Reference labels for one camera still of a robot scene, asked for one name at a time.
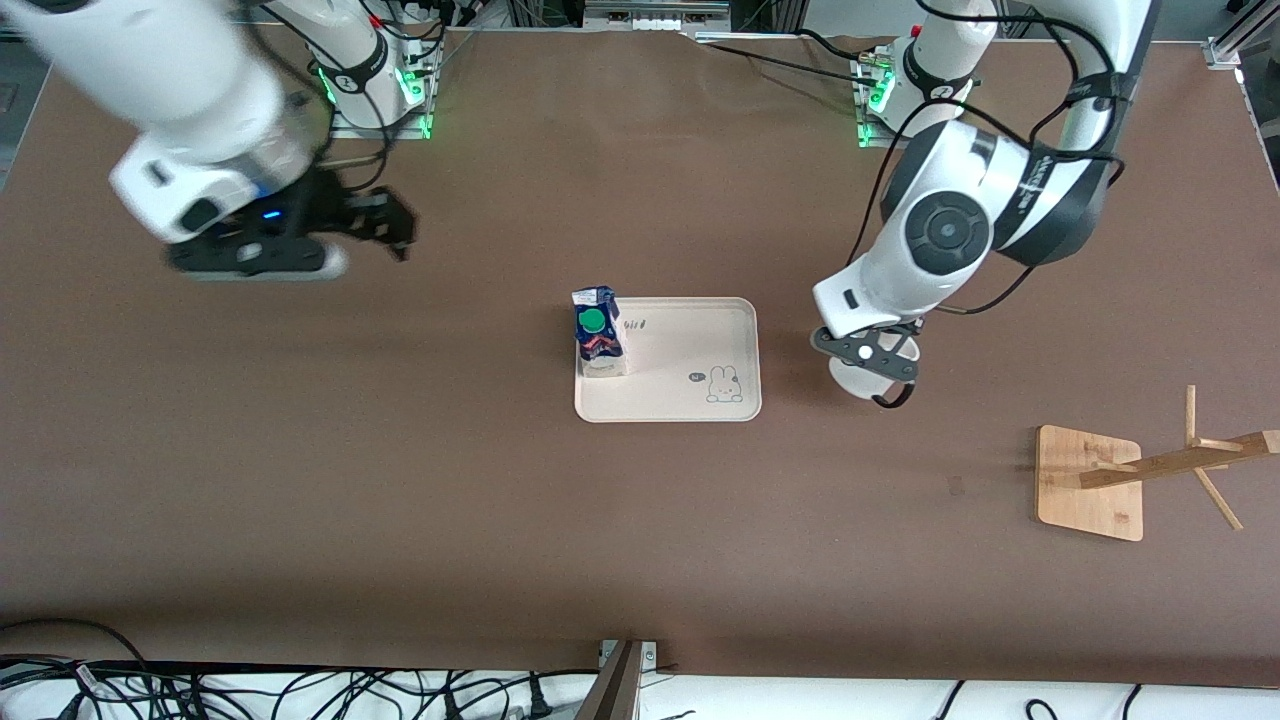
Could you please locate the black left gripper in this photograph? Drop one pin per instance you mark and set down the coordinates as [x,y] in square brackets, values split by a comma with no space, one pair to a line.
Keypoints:
[918,323]

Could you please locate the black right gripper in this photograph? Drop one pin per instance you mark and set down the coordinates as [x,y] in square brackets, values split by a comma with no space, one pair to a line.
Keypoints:
[322,203]

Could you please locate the white cup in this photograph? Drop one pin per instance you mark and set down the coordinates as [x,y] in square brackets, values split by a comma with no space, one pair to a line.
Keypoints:
[850,380]

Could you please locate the blue white milk carton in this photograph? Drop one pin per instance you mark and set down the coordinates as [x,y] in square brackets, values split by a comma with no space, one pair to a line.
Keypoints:
[600,345]

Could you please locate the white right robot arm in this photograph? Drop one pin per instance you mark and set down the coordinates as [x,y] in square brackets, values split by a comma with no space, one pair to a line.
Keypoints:
[180,90]

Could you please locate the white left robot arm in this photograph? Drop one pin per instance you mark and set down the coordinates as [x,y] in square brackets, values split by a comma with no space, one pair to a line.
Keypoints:
[945,230]

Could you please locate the white rectangular tray rabbit print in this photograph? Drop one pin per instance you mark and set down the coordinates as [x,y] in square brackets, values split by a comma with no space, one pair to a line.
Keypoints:
[680,360]

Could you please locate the wooden mug stand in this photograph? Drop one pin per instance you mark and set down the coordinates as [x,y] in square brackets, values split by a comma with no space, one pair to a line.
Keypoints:
[1090,490]

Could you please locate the metal arm base mount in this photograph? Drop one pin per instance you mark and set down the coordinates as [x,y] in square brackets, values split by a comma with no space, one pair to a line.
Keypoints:
[868,120]
[425,90]

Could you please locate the small aluminium bracket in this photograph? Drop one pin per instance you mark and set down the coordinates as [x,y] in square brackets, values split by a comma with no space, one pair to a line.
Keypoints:
[650,655]

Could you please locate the dark metal post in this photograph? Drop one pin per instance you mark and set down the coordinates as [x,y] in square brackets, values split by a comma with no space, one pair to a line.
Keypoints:
[615,690]

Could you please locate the aluminium frame profile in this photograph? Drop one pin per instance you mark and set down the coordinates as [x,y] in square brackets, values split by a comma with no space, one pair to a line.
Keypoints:
[1245,30]

